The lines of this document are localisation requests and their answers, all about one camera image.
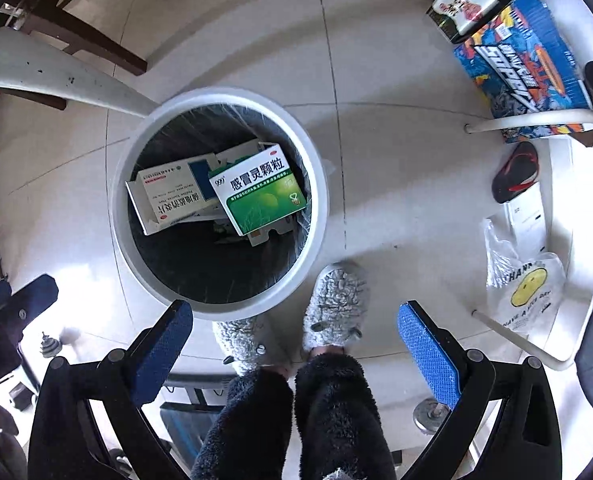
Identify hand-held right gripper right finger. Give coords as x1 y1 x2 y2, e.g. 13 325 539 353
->
397 301 562 480

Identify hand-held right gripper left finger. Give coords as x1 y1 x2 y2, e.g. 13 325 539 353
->
28 299 194 480

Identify white round trash bin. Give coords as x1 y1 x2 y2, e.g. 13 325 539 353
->
112 87 330 322

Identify green white medicine box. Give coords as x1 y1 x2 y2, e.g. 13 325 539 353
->
208 142 308 248

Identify small metal dumbbell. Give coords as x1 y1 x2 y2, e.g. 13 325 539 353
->
40 331 63 359

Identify blue black equipment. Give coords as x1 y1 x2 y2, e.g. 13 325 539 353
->
159 372 227 466

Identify grey fuzzy slipper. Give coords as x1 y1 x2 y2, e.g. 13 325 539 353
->
211 316 277 376
301 261 368 361

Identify person's dark fuzzy pants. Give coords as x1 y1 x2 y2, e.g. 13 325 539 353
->
191 352 397 480

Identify white smiley plastic bag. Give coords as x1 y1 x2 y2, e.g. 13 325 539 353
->
484 200 567 336

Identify white table leg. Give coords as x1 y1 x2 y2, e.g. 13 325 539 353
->
0 27 163 118

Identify dark wooden chair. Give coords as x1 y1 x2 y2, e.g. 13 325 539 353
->
0 0 170 111

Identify blue printed carton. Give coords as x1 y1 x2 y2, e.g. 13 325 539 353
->
453 0 593 148

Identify black white printed tin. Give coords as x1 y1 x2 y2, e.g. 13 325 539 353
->
425 0 522 43

